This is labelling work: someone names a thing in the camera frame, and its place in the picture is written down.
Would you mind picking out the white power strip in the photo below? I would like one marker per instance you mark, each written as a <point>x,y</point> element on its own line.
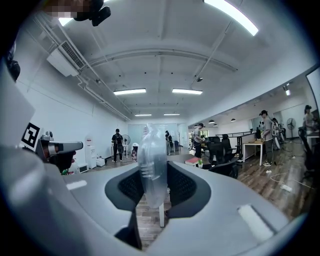
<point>286,188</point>

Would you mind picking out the blue chair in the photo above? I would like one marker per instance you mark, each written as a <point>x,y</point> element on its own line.
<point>177,145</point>

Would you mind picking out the black head-mounted camera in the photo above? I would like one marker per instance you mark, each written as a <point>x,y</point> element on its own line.
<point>96,15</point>

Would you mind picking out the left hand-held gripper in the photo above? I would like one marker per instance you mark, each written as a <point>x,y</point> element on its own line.
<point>31,135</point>

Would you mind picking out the pink patterned cloth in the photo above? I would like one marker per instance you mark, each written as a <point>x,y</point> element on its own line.
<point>134,155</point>

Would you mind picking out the white ceiling air conditioner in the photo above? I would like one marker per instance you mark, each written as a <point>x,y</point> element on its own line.
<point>65,60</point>

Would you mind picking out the black standing fan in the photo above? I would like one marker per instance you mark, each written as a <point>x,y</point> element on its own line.
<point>126,139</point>
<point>291,124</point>

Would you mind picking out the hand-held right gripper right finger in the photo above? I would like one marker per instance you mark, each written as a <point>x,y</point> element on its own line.
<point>225,212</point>

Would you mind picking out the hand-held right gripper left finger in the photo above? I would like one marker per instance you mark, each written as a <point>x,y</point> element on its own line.
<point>95,200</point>

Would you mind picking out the wooden desk with white legs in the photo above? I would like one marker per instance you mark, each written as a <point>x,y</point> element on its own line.
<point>250,143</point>

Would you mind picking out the white water dispenser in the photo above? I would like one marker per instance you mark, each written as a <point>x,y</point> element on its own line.
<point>90,152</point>

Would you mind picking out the black metal railing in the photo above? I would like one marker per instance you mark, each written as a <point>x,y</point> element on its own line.
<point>233,134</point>

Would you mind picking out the long ceiling light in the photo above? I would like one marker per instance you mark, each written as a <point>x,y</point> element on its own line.
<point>129,91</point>
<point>232,17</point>
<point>187,91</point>
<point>65,21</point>
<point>287,91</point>
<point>171,114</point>
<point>143,115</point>

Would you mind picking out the white shirt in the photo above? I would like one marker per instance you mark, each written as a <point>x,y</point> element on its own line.
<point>135,145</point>

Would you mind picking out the white box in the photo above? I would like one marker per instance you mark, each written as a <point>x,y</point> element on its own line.
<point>101,162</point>

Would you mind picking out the person's head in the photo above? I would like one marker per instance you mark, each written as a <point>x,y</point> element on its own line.
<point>60,8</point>

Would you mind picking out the small potted green plant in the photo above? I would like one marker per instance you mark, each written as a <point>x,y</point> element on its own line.
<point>200,163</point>

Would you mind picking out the white microwave oven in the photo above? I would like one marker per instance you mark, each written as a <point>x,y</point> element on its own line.
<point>83,168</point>

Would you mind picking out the red hardcover book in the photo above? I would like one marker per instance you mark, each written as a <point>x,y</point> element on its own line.
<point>193,161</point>

